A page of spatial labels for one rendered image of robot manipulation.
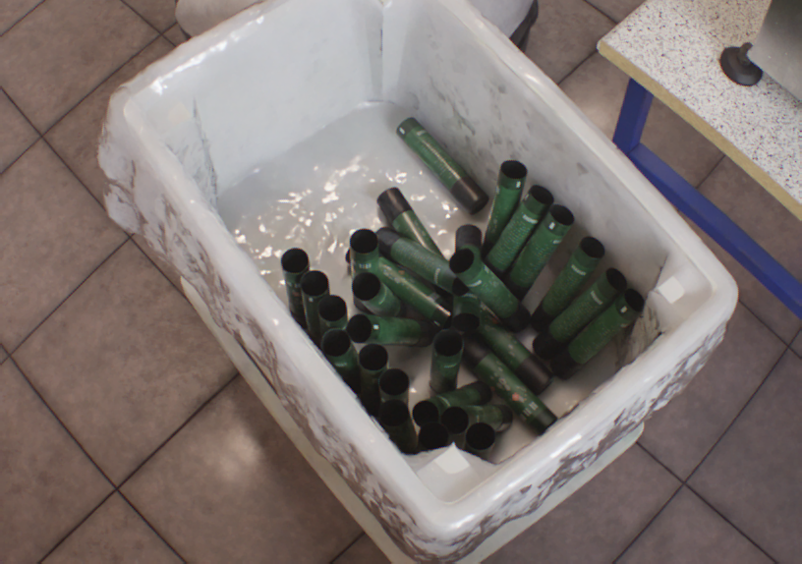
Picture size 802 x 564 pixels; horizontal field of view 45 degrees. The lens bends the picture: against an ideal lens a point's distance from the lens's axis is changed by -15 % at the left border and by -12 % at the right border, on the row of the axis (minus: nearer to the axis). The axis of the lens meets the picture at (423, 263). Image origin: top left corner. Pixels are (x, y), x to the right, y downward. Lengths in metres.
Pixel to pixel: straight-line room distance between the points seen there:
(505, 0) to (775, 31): 0.75
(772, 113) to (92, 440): 1.20
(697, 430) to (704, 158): 0.54
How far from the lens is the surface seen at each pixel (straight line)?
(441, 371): 1.17
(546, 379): 1.25
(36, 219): 1.99
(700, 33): 1.21
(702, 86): 1.16
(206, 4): 1.83
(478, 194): 1.34
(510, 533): 1.45
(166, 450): 1.75
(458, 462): 1.01
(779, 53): 1.11
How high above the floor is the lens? 1.64
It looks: 63 degrees down
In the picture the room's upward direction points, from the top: 4 degrees clockwise
